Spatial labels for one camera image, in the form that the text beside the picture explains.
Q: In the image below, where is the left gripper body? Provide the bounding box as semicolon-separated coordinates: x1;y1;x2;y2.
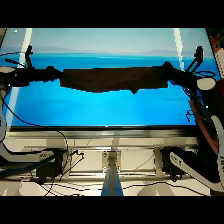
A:
39;65;64;83

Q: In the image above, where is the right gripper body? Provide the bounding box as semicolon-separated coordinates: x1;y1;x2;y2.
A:
161;61;185;85

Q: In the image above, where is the brown garment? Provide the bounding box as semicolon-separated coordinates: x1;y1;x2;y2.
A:
59;65;170;95

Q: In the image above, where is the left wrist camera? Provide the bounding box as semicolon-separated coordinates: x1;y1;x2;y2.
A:
23;44;35;70

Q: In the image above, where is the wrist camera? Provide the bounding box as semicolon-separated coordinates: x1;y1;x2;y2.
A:
23;44;35;70
186;45;205;73

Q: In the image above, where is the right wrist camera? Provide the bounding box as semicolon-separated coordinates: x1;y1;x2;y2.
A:
186;45;205;73

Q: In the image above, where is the black cable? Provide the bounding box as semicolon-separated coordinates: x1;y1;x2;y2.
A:
0;87;71;158

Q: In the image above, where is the silver frame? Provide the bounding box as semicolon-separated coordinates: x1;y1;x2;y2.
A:
0;128;214;197

